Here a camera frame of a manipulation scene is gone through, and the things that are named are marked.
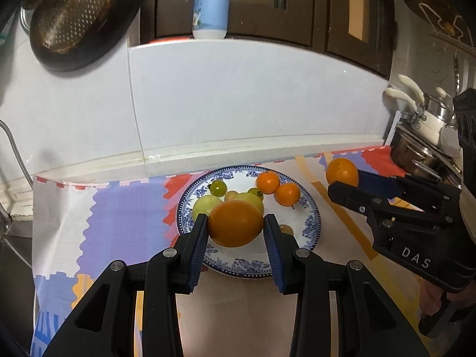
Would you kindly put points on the blue patterned white plate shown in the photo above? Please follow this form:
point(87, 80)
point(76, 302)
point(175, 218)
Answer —
point(245, 258)

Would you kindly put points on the metal kitchen faucet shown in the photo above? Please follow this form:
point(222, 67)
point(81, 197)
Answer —
point(15, 145)

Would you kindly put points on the perforated metal colander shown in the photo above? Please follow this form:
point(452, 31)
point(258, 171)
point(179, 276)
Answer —
point(70, 15)

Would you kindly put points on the white bottle with blue label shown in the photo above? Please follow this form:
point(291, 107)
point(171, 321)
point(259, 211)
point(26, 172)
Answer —
point(210, 11)

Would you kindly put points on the small green lime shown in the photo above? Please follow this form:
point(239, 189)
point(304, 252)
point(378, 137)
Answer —
point(218, 187)

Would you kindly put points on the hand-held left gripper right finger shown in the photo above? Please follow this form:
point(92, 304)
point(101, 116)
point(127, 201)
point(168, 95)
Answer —
point(273, 258)

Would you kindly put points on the large yellow-green fruit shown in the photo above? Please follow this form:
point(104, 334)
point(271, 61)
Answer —
point(204, 205)

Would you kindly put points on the person's right hand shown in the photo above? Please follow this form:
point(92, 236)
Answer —
point(430, 297)

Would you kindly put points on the large orange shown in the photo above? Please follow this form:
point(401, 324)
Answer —
point(235, 223)
point(342, 172)

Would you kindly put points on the steel sink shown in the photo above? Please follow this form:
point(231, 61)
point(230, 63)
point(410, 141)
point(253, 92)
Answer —
point(15, 286)

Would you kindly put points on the black frying pan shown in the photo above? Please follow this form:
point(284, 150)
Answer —
point(85, 57)

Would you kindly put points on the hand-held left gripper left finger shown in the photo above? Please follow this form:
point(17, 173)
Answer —
point(197, 256)

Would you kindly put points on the green apple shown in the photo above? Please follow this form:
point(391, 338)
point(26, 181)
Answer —
point(254, 202)

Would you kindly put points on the small orange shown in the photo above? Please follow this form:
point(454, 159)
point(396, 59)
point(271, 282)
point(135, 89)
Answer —
point(267, 181)
point(287, 194)

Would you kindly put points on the small green fruit with stem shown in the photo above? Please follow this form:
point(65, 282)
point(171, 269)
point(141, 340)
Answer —
point(254, 192)

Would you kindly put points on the white board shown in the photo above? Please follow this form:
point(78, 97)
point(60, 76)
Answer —
point(392, 128)

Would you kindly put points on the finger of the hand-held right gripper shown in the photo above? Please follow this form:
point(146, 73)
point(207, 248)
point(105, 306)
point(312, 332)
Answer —
point(375, 183)
point(349, 195)

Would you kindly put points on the small beige fruit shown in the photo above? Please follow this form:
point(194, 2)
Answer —
point(231, 195)

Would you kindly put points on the yellow-brown fruit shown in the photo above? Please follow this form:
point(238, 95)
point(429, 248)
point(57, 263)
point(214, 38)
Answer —
point(287, 229)

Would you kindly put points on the colourful patterned cloth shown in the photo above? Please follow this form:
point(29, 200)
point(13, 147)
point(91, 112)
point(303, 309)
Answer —
point(122, 223)

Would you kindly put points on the brown round board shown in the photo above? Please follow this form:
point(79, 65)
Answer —
point(435, 7)

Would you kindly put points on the dark wooden cabinet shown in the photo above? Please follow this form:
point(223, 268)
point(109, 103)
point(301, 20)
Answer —
point(297, 7)

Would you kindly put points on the metal ladle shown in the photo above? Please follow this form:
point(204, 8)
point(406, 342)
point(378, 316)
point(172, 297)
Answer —
point(448, 139)

